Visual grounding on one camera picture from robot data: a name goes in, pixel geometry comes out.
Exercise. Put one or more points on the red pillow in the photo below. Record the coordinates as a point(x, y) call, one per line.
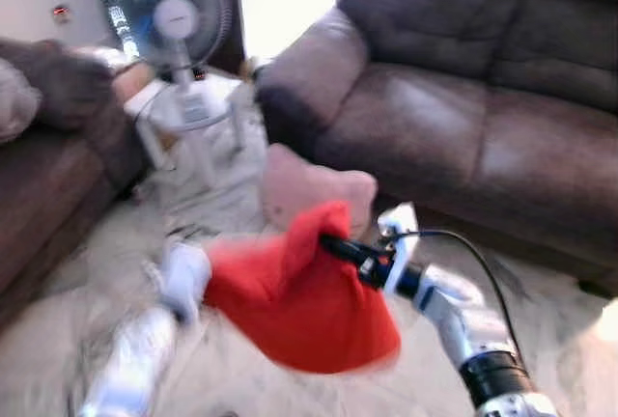
point(299, 311)

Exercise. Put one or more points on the long brown fabric sofa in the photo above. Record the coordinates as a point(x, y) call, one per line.
point(48, 205)

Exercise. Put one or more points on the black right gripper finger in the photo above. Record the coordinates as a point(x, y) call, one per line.
point(338, 246)

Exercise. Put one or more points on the small white side table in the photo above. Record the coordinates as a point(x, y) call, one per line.
point(140, 98)

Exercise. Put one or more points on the brown two-seat sofa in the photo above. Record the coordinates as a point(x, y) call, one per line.
point(463, 118)

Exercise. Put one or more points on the grey sofa pillow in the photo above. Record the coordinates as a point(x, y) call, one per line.
point(14, 98)

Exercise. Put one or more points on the dark wooden door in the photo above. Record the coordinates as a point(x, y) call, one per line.
point(232, 45)

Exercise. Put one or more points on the red lit wall switch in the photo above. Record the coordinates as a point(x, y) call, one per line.
point(61, 13)

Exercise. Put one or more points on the white black table fan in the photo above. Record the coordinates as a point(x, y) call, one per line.
point(177, 19)

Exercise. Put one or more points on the cardboard box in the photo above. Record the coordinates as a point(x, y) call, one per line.
point(135, 81)

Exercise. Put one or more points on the shiny metal strip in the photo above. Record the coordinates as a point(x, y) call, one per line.
point(114, 7)

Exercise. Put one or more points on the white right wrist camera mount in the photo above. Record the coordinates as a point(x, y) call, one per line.
point(401, 224)

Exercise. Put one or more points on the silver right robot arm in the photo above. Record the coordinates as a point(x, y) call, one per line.
point(463, 325)

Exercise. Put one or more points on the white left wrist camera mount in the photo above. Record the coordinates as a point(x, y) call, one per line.
point(183, 277)

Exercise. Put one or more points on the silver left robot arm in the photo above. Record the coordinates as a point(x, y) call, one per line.
point(135, 359)

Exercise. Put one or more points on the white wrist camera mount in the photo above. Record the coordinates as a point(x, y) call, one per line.
point(401, 224)
point(183, 277)

